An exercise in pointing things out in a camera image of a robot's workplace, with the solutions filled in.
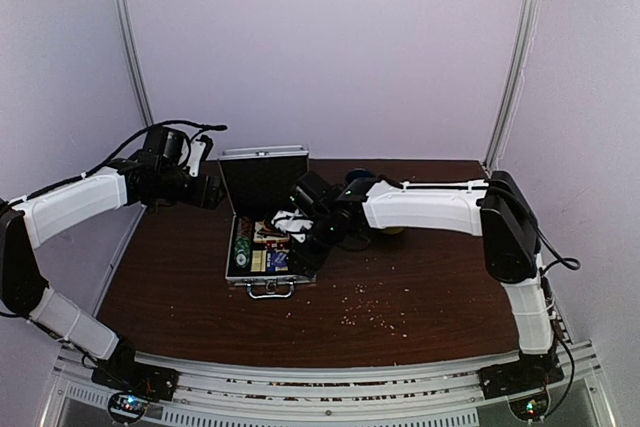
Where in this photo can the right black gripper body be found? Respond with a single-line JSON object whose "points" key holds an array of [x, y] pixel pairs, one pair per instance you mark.
{"points": [[329, 237]]}

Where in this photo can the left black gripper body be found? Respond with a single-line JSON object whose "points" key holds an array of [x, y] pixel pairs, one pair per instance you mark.
{"points": [[170, 189]]}

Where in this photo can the red white card deck box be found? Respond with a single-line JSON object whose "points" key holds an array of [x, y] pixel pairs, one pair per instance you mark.
{"points": [[264, 235]]}

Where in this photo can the purple round button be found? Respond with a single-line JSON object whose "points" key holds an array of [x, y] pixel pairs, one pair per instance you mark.
{"points": [[279, 260]]}

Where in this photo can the silver aluminium poker case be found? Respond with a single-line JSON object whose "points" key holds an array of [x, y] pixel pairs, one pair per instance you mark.
{"points": [[258, 182]]}

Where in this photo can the blue gold card deck box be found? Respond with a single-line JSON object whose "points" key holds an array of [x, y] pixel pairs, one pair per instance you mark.
{"points": [[269, 261]]}

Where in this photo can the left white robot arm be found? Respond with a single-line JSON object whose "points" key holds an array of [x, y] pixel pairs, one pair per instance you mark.
{"points": [[56, 242]]}

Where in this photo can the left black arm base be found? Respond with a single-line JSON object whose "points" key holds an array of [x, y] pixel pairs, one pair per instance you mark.
{"points": [[123, 373]]}

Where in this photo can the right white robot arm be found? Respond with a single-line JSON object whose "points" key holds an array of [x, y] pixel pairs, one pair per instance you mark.
{"points": [[493, 210]]}

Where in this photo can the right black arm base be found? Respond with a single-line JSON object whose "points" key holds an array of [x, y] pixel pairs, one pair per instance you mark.
{"points": [[528, 372]]}

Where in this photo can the dark blue mug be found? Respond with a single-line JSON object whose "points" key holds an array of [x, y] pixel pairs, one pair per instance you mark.
{"points": [[357, 173]]}

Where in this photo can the lime green bowl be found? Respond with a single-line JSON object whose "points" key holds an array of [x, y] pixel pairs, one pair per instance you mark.
{"points": [[392, 230]]}

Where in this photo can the green chip stack in case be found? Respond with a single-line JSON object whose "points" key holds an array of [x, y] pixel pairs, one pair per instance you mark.
{"points": [[243, 242]]}

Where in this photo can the left aluminium frame post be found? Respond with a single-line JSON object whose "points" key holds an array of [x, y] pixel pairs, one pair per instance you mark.
{"points": [[133, 62]]}

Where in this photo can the aluminium frame post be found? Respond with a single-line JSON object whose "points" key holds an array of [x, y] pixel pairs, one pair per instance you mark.
{"points": [[133, 62], [514, 81]]}

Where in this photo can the right aluminium frame post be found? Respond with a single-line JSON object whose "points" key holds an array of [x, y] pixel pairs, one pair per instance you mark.
{"points": [[514, 81]]}

